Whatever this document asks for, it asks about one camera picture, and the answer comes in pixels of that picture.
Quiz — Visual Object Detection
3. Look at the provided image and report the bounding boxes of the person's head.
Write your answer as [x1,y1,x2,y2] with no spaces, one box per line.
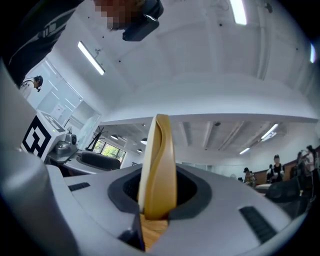
[93,0,151,31]

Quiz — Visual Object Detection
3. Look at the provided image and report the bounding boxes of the black head-mounted camera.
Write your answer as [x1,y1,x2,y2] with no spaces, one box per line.
[121,13,160,42]

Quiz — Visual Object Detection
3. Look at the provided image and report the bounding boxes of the left hand-held gripper camera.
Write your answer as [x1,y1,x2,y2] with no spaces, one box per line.
[66,133,78,147]

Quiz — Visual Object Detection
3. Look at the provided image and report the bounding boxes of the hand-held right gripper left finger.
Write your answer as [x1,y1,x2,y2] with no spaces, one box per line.
[46,164,147,256]

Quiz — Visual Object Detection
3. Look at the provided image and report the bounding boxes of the black office chair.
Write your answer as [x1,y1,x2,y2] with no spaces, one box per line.
[264,174,317,218]

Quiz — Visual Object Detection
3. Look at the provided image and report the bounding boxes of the window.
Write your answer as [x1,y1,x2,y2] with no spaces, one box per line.
[96,139,126,163]

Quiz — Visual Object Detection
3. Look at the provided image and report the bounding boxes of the person's black shirt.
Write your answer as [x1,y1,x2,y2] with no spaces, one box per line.
[0,0,86,88]

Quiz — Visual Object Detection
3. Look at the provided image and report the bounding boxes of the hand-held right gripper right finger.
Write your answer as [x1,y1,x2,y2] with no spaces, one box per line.
[149,162,294,256]

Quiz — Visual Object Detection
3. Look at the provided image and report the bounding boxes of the beige calculator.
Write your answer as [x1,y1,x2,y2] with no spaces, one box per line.
[137,113,179,221]

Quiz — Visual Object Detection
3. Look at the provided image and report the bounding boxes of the black coat rack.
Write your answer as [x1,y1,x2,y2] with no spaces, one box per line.
[85,125,109,152]

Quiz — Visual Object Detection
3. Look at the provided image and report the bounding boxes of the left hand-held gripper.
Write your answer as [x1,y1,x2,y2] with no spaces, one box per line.
[20,110,122,176]

